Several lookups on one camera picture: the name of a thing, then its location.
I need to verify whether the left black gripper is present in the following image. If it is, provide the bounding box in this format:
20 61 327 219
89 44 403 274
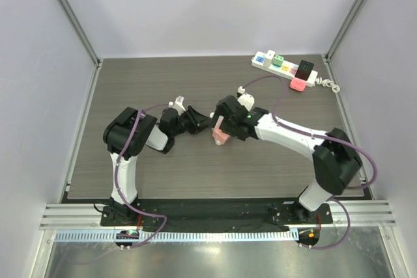
171 105 212 137

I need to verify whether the white triangular socket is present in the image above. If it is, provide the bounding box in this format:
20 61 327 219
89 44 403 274
209 111 229 146

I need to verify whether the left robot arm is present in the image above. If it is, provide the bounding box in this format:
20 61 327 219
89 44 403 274
101 106 211 226

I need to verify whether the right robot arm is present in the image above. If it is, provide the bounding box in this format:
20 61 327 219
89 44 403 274
210 94 362 223

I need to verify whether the white charger plug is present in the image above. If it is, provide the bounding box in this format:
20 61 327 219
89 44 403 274
263 50 275 68

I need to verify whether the small pink cube plug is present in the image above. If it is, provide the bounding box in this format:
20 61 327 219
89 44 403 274
289 77 307 92

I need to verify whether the green cube plug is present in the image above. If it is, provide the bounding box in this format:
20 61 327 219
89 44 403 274
272 55 284 68

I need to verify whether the black cube plug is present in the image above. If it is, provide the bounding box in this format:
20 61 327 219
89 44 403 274
295 60 314 81

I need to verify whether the white power strip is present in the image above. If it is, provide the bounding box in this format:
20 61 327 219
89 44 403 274
251 51 318 87

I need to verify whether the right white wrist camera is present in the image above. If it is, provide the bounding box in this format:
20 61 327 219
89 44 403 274
237 86 255 111

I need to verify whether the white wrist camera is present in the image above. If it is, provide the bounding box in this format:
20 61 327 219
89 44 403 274
168 96 186 115
237 86 255 111

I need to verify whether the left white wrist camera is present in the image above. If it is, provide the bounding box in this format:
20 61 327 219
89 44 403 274
168 96 186 115

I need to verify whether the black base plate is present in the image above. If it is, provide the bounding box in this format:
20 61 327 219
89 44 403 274
101 198 333 231

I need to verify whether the white coiled power cord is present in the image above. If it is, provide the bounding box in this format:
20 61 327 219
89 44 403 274
314 77 340 92

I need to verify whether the slotted cable duct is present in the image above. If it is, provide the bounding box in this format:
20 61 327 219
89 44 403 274
55 229 299 243

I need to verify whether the aluminium front rail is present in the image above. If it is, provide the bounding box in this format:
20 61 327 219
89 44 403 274
39 200 397 229

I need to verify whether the right aluminium frame post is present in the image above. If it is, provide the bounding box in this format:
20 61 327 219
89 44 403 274
324 0 367 63

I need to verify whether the aluminium frame post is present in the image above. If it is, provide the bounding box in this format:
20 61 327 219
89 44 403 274
324 0 367 63
57 0 100 68

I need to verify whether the left aluminium frame post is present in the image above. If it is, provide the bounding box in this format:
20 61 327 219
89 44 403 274
57 0 100 68

